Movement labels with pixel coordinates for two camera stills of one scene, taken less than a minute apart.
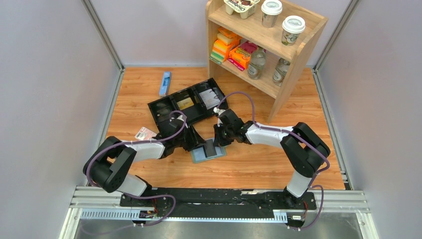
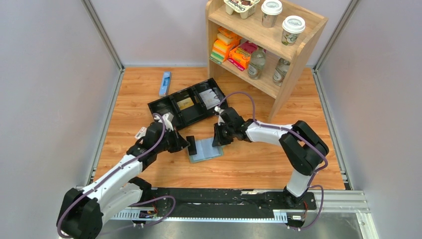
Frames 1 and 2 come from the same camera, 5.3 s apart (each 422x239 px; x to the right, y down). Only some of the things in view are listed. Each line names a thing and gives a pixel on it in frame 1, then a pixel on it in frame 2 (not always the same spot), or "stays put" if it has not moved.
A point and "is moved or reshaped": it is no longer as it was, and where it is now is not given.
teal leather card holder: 199,155 stays put
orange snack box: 240,58 stays put
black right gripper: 218,142 stays put
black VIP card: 209,148 is moved or reshaped
